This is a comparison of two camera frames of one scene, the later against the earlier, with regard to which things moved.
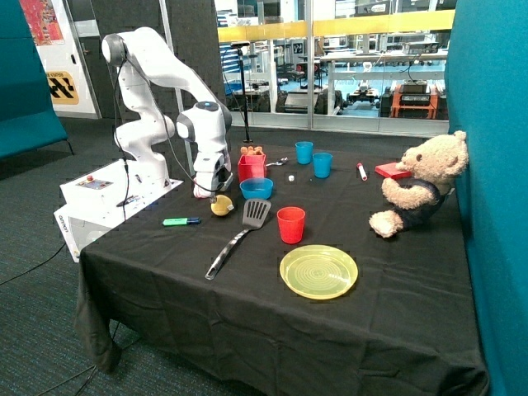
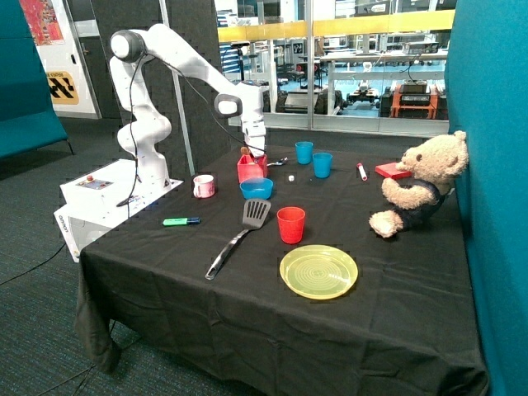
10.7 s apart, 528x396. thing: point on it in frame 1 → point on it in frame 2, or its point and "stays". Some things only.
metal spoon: [279, 162] stays
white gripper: [213, 167] → [254, 134]
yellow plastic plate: [318, 271] stays
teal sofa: [28, 120] stays
